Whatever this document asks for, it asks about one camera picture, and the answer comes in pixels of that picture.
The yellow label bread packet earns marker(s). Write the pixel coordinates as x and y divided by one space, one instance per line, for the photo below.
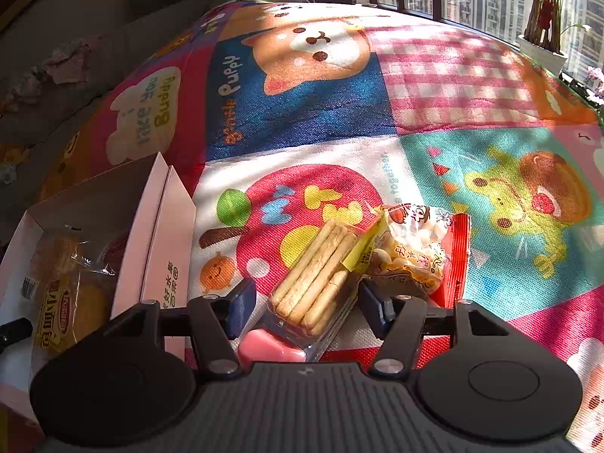
80 306

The pink packet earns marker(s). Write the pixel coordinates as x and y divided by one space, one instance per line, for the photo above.
264 347

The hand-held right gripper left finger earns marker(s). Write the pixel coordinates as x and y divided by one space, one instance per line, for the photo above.
240 309

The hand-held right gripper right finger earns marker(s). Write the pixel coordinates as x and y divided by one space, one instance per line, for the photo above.
373 306

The white green toy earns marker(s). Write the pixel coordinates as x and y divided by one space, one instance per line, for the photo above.
7 173

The colourful printed blanket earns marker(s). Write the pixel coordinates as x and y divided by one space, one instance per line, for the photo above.
448 80

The red white snack packet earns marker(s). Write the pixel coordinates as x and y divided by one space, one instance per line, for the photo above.
415 245

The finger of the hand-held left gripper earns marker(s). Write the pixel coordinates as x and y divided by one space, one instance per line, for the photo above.
16 331

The pink floral baby garment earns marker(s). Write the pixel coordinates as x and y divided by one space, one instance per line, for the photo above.
71 63

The tall plant in white pot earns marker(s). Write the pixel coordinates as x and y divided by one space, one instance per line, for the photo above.
542 52

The purple flower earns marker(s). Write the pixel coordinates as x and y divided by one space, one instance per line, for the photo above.
595 82

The white cardboard box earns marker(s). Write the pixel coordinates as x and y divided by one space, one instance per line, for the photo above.
151 226

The biscuit sticks packet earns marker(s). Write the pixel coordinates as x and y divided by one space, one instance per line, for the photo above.
311 269

